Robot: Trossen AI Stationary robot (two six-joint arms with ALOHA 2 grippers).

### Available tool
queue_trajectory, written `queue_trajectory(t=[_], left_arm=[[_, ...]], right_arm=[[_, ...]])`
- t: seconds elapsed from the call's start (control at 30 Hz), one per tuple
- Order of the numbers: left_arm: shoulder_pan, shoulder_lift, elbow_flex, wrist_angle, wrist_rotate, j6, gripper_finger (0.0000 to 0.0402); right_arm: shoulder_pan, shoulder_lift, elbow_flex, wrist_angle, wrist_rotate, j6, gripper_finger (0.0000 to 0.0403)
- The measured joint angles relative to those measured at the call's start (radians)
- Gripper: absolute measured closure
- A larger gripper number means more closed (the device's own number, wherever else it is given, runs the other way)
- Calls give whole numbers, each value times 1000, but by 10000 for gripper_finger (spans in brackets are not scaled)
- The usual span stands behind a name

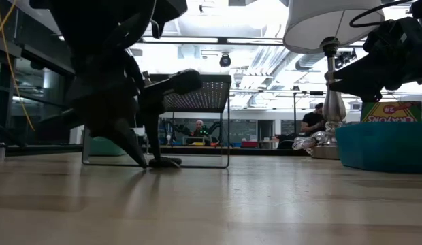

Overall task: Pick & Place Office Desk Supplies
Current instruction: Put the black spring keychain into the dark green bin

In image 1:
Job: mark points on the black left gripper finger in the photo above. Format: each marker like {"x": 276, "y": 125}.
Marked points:
{"x": 153, "y": 136}
{"x": 124, "y": 136}

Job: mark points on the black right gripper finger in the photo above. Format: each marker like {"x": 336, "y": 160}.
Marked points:
{"x": 360, "y": 88}
{"x": 357, "y": 73}

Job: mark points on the green plastic bin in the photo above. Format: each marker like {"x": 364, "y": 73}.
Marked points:
{"x": 105, "y": 148}

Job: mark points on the yellow crayon box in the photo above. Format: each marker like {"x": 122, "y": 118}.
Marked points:
{"x": 381, "y": 115}

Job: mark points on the teal plastic bin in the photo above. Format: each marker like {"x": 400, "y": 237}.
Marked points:
{"x": 381, "y": 146}

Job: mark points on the person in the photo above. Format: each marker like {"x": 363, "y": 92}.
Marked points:
{"x": 199, "y": 124}
{"x": 311, "y": 122}

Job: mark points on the background black robot arms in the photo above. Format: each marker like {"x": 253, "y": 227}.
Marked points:
{"x": 206, "y": 130}

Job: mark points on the white lamp shade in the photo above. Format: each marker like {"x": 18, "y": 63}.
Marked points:
{"x": 326, "y": 24}

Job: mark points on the grey perforated metal shelf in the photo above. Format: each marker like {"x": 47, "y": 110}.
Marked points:
{"x": 204, "y": 98}

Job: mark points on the red storage bin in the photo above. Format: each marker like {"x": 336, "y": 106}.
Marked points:
{"x": 250, "y": 144}

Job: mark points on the black dome ceiling camera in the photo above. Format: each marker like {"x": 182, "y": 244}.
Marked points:
{"x": 225, "y": 61}

